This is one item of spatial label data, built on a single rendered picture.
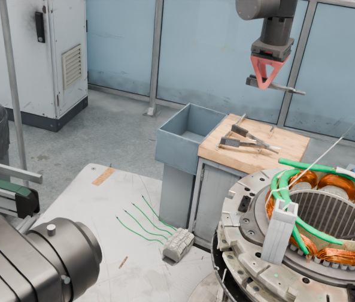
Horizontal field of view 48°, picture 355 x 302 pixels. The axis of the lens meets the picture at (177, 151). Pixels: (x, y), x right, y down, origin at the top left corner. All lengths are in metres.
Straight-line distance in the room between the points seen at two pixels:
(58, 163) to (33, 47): 0.75
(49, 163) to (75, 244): 2.51
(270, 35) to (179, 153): 0.31
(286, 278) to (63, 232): 0.44
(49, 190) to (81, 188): 1.27
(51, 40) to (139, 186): 1.70
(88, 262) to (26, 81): 2.77
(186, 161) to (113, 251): 0.28
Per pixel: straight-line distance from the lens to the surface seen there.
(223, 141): 0.84
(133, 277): 0.95
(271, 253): 0.58
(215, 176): 0.89
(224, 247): 0.64
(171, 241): 0.98
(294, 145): 0.93
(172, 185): 0.99
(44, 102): 2.91
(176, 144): 0.89
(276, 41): 0.84
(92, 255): 0.17
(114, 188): 1.18
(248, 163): 0.83
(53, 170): 2.61
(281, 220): 0.54
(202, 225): 0.98
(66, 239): 0.17
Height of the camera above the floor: 1.51
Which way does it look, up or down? 32 degrees down
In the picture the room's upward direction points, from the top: 7 degrees clockwise
